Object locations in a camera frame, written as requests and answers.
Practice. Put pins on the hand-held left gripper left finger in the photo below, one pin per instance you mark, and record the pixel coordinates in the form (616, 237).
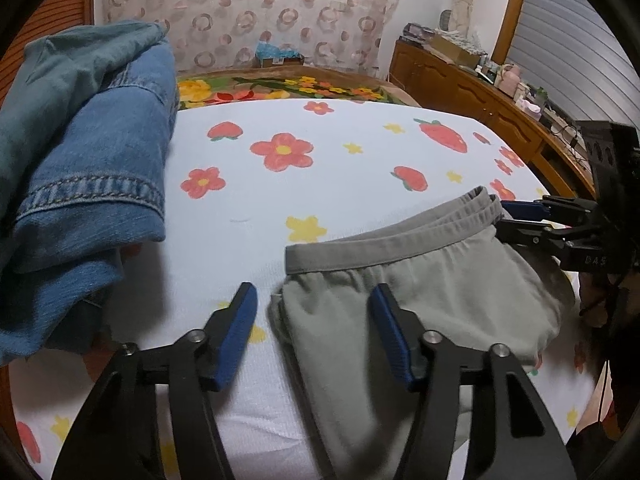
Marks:
(235, 340)

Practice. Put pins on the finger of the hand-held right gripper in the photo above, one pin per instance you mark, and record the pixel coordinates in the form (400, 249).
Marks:
(550, 211)
(565, 245)

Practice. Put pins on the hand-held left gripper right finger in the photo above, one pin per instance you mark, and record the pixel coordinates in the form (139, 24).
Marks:
(387, 335)

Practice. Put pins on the grey-green pants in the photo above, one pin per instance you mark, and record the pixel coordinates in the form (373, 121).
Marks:
(450, 290)

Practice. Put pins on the pink container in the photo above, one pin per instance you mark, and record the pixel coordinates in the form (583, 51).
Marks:
(510, 80)

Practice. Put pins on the wooden cabinet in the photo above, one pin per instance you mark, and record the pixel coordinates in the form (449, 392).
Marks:
(475, 95)

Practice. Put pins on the white flower print bedsheet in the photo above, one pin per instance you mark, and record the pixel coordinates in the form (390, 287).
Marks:
(325, 195)

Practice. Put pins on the grey window blind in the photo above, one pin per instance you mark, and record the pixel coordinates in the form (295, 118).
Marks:
(580, 45)

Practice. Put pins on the cardboard box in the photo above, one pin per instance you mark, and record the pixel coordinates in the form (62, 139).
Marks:
(455, 51)

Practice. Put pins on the blue denim garment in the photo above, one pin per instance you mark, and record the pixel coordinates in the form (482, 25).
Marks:
(100, 170)

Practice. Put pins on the brown floral blanket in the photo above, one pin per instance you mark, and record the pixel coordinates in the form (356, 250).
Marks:
(280, 87)

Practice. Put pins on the blue tissue pack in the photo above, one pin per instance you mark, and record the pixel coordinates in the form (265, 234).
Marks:
(277, 55)

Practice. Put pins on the teal garment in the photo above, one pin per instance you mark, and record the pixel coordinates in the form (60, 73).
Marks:
(65, 80)

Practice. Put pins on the circle pattern curtain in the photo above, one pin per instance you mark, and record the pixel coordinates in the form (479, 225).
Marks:
(250, 10)

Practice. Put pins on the wooden slatted panel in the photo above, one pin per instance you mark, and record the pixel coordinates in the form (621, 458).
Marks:
(45, 25)

